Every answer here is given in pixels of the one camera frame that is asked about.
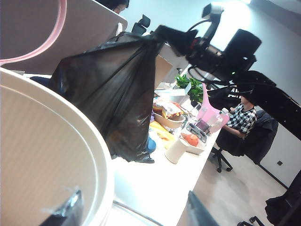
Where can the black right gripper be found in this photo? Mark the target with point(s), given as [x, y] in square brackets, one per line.
[207, 55]

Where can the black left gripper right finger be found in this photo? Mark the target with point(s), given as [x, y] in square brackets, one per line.
[198, 214]

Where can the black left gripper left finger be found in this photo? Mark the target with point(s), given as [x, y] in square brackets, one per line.
[70, 212]

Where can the cream ribbed plastic trash can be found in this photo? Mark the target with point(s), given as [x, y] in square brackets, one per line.
[47, 141]

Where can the black plastic garbage bag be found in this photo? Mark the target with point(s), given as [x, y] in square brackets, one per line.
[113, 94]

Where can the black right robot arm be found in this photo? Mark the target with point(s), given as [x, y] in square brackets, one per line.
[270, 91]

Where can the orange yellow snack bag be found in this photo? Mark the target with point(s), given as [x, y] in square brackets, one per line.
[169, 109]

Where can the black bulky bag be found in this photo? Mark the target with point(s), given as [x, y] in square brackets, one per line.
[287, 204]

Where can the brown cardboard box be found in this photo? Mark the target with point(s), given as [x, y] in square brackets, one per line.
[162, 70]

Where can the black chair headrest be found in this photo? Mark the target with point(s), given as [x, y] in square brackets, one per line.
[142, 23]

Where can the green potted plant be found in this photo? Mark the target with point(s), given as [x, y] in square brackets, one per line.
[190, 87]

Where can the white plastic tray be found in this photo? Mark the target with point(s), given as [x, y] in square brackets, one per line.
[198, 148]

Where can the small cream plastic cup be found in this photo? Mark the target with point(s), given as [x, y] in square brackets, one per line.
[175, 150]

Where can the person with black hair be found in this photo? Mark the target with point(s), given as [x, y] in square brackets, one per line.
[117, 5]

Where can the orange round item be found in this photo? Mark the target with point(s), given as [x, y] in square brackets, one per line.
[191, 140]

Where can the brown paper bowl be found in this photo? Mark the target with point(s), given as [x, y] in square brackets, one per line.
[171, 121]

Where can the blue round item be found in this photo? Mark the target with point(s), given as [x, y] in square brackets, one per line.
[151, 144]

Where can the clear water bottle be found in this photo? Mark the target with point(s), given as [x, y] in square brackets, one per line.
[221, 117]

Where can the yellow soft item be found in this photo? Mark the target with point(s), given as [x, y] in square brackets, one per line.
[162, 131]

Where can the black office chair with jacket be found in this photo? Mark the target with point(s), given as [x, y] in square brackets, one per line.
[258, 136]

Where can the person in checked shirt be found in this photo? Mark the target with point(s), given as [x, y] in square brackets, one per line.
[244, 117]

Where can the brown fabric partition panel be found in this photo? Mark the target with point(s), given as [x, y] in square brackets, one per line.
[30, 28]

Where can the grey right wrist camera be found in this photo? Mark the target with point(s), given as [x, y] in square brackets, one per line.
[212, 10]

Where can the dark wall socket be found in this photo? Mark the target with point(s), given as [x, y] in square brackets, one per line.
[279, 163]

